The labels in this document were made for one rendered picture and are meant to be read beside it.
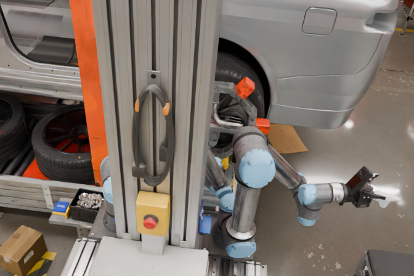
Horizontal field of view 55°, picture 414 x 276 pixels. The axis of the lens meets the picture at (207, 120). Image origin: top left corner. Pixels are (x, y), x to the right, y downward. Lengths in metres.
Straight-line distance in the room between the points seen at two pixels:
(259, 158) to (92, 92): 1.02
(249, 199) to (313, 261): 1.54
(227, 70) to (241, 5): 0.36
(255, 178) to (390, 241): 2.04
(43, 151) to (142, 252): 1.62
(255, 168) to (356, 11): 1.28
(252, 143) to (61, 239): 1.89
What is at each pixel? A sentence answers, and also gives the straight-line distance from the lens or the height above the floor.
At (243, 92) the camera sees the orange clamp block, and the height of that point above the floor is 1.10.
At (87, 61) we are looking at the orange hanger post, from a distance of 1.91.
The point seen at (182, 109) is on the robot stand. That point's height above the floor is 1.76.
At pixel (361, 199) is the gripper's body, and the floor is 1.21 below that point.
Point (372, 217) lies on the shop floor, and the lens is 3.30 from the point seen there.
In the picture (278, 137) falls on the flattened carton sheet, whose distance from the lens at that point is 3.71.
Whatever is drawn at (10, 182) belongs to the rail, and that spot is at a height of 0.37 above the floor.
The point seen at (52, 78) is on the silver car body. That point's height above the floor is 0.90.
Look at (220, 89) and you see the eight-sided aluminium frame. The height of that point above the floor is 1.11.
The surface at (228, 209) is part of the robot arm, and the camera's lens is 1.63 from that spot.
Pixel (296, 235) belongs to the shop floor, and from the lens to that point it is 2.98.
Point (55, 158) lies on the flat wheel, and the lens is 2.71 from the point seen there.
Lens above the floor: 2.29
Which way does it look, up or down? 37 degrees down
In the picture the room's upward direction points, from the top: 5 degrees clockwise
